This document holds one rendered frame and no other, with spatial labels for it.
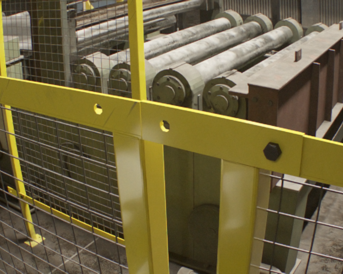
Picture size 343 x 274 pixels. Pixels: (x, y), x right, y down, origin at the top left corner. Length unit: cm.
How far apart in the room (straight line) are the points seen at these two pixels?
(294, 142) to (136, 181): 24
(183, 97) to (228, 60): 64
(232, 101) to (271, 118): 32
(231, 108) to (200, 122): 207
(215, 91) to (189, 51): 91
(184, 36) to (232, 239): 350
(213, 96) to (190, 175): 52
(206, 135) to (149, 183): 14
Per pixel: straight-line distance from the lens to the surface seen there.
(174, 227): 317
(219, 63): 319
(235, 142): 54
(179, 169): 292
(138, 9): 214
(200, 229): 301
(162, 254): 75
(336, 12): 1162
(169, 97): 279
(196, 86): 280
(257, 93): 237
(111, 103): 63
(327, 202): 396
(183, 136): 57
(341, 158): 51
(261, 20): 467
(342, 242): 350
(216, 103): 264
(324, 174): 52
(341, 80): 385
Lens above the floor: 206
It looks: 24 degrees down
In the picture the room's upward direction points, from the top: 2 degrees counter-clockwise
